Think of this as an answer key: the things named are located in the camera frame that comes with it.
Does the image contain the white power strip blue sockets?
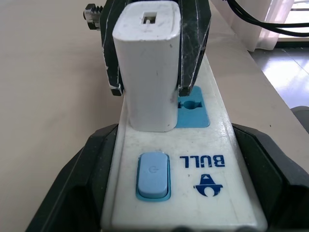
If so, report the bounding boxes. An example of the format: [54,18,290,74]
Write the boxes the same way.
[100,52,268,232]

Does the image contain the black cable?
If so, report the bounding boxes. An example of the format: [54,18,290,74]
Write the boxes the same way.
[225,0,309,28]
[223,0,309,38]

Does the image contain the white sheer curtain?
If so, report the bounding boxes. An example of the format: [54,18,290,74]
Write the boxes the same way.
[248,0,309,52]

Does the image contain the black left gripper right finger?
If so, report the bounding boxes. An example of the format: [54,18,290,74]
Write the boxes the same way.
[232,122,309,232]

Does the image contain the dark rounded shape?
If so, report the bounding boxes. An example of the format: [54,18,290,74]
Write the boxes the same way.
[289,105,309,127]

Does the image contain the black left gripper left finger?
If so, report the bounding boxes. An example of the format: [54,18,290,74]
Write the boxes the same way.
[24,123,119,232]

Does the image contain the white charger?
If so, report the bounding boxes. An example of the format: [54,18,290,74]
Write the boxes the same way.
[112,0,182,132]

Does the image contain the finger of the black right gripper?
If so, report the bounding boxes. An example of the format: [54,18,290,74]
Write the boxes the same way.
[100,0,129,97]
[177,0,212,97]

